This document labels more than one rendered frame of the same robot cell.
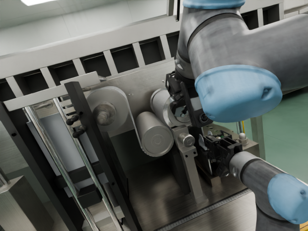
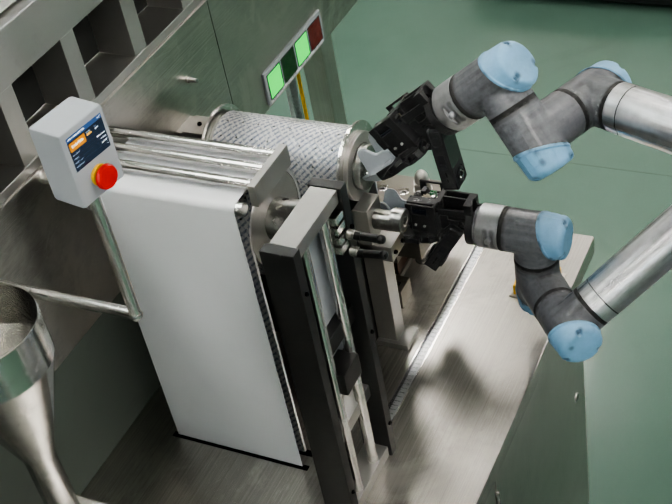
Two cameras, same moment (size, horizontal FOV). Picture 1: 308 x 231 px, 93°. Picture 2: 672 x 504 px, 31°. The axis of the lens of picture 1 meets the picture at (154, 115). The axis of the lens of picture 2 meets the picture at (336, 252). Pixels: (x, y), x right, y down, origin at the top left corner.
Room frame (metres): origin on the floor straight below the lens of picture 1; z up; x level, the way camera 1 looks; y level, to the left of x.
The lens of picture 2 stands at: (-0.48, 1.16, 2.38)
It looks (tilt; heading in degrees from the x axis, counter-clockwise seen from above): 39 degrees down; 310
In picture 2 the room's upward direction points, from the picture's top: 12 degrees counter-clockwise
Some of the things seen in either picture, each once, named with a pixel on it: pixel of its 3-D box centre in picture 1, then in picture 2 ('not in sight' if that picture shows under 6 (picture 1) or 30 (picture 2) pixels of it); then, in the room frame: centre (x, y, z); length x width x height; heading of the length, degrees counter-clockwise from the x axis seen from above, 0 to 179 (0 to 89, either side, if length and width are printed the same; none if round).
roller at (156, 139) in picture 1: (151, 130); not in sight; (0.60, 0.03, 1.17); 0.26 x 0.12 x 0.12; 8
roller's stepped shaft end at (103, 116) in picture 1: (102, 117); not in sight; (0.38, 0.13, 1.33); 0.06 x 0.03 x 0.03; 8
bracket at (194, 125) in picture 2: not in sight; (197, 127); (0.79, -0.06, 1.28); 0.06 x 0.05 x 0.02; 8
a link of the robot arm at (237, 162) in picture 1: (244, 167); (489, 227); (0.31, -0.19, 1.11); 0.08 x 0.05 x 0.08; 98
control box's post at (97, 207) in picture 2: not in sight; (114, 253); (0.46, 0.45, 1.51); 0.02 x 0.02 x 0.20
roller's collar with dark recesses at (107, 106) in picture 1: (105, 113); (293, 221); (0.44, 0.14, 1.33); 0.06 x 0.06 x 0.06; 8
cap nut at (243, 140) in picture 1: (242, 137); (421, 180); (0.53, -0.33, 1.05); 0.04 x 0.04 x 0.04
